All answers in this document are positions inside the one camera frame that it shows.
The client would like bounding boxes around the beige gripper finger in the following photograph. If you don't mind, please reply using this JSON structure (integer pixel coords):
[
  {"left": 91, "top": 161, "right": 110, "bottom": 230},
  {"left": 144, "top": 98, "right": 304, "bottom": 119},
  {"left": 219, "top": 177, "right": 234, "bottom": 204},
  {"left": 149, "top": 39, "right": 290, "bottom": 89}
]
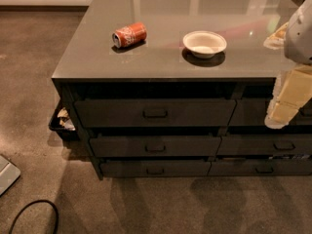
[
  {"left": 263, "top": 22, "right": 289, "bottom": 50},
  {"left": 264, "top": 65, "right": 312, "bottom": 129}
]

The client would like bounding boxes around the drawer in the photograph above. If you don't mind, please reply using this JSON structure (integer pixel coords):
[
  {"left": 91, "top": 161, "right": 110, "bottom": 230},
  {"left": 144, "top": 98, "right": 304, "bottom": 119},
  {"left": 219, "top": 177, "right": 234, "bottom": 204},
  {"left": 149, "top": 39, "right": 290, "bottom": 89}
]
[
  {"left": 209, "top": 160, "right": 312, "bottom": 176},
  {"left": 90, "top": 136, "right": 221, "bottom": 158},
  {"left": 229, "top": 98, "right": 312, "bottom": 126},
  {"left": 217, "top": 135, "right": 312, "bottom": 156},
  {"left": 74, "top": 98, "right": 236, "bottom": 128},
  {"left": 100, "top": 160, "right": 211, "bottom": 177}
]

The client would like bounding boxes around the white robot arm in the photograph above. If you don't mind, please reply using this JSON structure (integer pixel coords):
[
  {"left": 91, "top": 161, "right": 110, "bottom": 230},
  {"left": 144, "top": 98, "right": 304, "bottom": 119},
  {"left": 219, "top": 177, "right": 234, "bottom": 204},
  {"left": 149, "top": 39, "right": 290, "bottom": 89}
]
[{"left": 263, "top": 0, "right": 312, "bottom": 129}]

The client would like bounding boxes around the dark grey drawer cabinet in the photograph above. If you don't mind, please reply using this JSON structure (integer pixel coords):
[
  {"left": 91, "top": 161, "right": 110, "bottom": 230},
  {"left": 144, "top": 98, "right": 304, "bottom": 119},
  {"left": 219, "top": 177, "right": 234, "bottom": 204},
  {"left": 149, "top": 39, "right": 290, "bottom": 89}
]
[{"left": 53, "top": 0, "right": 312, "bottom": 177}]

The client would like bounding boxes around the white paper bowl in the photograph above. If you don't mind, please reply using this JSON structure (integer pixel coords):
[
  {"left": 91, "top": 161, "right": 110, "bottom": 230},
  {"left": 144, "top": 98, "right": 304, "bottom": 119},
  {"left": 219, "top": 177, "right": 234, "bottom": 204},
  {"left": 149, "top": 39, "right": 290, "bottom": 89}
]
[{"left": 182, "top": 31, "right": 227, "bottom": 59}]

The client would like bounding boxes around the orange soda can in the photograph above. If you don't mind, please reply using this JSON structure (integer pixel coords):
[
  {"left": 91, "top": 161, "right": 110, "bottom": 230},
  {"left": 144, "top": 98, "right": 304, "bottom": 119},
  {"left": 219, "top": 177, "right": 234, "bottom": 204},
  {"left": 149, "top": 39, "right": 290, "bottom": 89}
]
[{"left": 112, "top": 22, "right": 147, "bottom": 49}]

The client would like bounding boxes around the black bin with trash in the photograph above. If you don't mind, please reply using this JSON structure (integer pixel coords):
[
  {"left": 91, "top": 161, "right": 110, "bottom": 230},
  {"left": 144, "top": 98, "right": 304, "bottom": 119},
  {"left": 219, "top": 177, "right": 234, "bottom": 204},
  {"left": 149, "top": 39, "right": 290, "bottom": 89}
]
[{"left": 49, "top": 101, "right": 79, "bottom": 141}]

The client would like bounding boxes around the grey flat floor object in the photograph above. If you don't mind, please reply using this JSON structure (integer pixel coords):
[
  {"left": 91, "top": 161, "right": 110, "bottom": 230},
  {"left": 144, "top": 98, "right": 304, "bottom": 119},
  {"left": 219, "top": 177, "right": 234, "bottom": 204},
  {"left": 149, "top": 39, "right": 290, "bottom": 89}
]
[{"left": 0, "top": 155, "right": 20, "bottom": 196}]

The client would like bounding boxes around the black floor cable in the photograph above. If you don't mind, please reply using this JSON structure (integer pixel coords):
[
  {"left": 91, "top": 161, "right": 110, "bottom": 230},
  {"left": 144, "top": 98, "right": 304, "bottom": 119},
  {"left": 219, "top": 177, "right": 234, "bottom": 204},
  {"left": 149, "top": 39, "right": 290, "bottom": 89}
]
[{"left": 8, "top": 199, "right": 59, "bottom": 234}]

